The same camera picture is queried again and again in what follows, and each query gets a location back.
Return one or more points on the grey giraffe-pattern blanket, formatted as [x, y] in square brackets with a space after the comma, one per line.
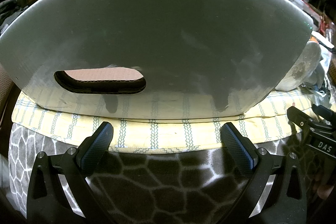
[162, 187]

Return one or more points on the yellow striped cushion pad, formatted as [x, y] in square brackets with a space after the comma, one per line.
[162, 132]

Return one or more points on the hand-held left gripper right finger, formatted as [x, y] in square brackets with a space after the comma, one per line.
[236, 145]

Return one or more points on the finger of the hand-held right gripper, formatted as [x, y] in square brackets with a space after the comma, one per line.
[325, 113]
[300, 120]

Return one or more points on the crumpled white plastic bag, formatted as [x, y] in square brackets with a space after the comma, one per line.
[324, 64]

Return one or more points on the grey cardboard box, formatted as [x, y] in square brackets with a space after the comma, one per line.
[157, 29]

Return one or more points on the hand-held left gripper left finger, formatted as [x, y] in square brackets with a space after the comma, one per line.
[95, 145]

